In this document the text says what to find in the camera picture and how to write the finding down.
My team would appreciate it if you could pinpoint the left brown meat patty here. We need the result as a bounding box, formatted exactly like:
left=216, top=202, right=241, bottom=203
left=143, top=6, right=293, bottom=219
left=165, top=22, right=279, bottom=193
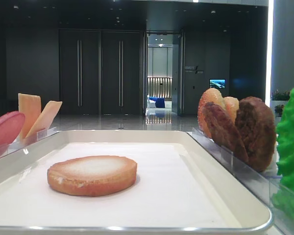
left=202, top=102, right=248, bottom=164

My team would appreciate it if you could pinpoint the brown meat patty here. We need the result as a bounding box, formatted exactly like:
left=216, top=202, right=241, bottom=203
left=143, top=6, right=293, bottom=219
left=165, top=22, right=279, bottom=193
left=202, top=102, right=248, bottom=164
left=235, top=96, right=276, bottom=172

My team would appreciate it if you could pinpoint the round bread slice on tray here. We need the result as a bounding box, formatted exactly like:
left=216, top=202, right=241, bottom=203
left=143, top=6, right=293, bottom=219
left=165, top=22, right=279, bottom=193
left=47, top=155, right=137, bottom=197

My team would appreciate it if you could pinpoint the upright round bread slice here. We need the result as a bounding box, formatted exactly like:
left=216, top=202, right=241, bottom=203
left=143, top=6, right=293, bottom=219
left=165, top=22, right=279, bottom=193
left=197, top=88, right=240, bottom=137

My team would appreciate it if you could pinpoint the right orange cheese slice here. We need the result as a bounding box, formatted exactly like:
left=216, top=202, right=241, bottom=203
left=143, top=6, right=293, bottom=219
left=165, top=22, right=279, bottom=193
left=26, top=101, right=62, bottom=138

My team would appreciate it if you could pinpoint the orange cheese slice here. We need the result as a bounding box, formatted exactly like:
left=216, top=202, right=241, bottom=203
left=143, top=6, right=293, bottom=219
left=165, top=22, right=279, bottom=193
left=18, top=93, right=41, bottom=139
left=26, top=101, right=62, bottom=138

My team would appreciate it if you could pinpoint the right brown meat patty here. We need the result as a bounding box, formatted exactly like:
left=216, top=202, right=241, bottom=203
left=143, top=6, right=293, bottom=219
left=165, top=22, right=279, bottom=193
left=235, top=96, right=276, bottom=172

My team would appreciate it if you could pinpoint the left orange cheese slice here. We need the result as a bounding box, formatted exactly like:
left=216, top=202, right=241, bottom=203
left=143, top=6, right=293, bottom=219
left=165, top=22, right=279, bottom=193
left=18, top=93, right=41, bottom=139

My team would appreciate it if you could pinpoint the right red tomato slice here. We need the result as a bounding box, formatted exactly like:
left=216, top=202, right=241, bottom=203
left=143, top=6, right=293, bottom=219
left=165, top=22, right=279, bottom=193
left=0, top=111, right=25, bottom=145

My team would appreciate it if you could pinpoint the green lettuce leaf in holder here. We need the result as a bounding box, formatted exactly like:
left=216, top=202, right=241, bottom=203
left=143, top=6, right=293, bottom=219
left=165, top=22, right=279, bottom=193
left=272, top=88, right=294, bottom=220

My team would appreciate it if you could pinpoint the blue sofa in hallway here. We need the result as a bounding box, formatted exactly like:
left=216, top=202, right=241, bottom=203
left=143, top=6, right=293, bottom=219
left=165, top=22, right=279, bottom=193
left=149, top=96, right=165, bottom=108

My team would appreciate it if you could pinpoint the dark double door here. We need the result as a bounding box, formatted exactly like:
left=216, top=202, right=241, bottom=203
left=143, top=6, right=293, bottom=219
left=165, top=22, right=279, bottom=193
left=59, top=30, right=142, bottom=115

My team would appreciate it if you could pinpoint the white rectangular tray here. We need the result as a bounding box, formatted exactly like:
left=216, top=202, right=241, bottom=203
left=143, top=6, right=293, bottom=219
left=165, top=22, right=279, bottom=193
left=0, top=130, right=273, bottom=235

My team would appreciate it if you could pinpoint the potted flowers planter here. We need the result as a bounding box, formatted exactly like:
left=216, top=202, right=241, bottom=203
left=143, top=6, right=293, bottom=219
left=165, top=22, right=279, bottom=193
left=270, top=90, right=290, bottom=117

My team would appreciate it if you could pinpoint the clear acrylic left holder rack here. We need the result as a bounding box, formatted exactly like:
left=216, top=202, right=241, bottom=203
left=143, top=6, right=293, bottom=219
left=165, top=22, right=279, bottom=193
left=0, top=127, right=57, bottom=158

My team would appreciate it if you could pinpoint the clear acrylic holder rack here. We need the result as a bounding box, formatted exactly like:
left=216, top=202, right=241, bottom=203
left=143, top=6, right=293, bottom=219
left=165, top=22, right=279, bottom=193
left=0, top=127, right=57, bottom=158
left=192, top=128, right=294, bottom=235

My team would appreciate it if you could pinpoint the clear acrylic right holder rack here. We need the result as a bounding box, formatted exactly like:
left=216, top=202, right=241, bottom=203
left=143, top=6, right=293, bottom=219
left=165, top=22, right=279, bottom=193
left=192, top=128, right=294, bottom=235

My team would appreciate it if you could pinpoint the small wall screen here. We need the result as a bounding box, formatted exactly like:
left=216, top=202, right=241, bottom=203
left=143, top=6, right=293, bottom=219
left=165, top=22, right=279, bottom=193
left=209, top=79, right=225, bottom=89

